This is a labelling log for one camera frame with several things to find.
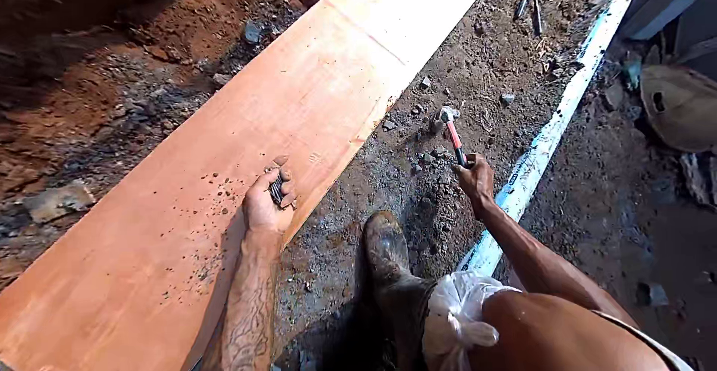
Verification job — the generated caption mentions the person's right hand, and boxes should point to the person's right hand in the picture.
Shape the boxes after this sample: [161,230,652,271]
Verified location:
[451,154,495,206]

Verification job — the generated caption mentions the person's left hand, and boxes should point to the person's left hand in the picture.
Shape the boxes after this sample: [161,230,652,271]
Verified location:
[243,155,298,234]

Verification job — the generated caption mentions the hammer with red black handle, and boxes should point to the hammer with red black handle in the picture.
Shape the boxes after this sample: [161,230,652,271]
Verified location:
[439,106,469,169]

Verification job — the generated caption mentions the person's right forearm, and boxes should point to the person's right forearm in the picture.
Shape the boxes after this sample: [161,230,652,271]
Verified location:
[474,194,640,330]

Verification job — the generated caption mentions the person's left forearm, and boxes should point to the person's left forearm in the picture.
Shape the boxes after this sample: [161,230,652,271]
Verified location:
[201,229,285,371]

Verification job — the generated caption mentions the long orange wooden board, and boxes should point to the long orange wooden board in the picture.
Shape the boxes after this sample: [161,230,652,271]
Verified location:
[0,0,502,371]

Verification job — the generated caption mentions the long white pipe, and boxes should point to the long white pipe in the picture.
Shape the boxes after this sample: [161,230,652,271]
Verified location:
[456,0,640,278]

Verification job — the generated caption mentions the clear plastic bag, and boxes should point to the clear plastic bag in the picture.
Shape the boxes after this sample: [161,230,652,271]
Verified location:
[422,270,522,371]

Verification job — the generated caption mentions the metal pincers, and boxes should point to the metal pincers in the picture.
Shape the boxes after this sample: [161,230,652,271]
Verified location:
[515,0,543,37]

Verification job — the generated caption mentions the green plastic piece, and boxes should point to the green plastic piece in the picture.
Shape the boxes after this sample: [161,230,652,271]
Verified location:
[623,52,643,92]

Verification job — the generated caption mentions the person's legs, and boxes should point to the person's legs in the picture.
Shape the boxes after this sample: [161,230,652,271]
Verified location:
[363,210,695,371]

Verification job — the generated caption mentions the large flat grey stone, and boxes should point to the large flat grey stone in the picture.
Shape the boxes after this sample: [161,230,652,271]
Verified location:
[25,182,96,224]

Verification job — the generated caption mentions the weathered wood piece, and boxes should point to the weathered wood piece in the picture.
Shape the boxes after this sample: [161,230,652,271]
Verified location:
[679,151,715,206]

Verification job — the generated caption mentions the grey wooden plank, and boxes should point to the grey wooden plank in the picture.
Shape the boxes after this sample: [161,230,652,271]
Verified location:
[621,0,713,41]

